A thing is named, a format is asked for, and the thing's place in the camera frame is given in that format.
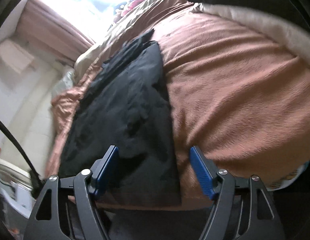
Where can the pink curtain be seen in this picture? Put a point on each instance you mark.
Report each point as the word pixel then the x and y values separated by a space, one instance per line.
pixel 44 28

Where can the beige duvet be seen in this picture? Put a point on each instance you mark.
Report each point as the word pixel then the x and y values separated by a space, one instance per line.
pixel 142 18

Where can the black garment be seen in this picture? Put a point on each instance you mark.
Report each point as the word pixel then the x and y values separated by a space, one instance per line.
pixel 127 105

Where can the cream fleece blanket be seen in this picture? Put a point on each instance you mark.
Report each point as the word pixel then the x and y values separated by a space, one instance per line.
pixel 293 37

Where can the rust brown bed blanket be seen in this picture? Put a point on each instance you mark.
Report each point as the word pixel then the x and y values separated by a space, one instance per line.
pixel 240 96

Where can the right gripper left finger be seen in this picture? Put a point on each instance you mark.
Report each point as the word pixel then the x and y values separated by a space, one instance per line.
pixel 88 186

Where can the light green pillow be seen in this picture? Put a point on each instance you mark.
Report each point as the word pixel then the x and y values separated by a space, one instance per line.
pixel 65 83

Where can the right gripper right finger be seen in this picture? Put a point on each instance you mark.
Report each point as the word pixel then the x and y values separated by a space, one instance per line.
pixel 219 186

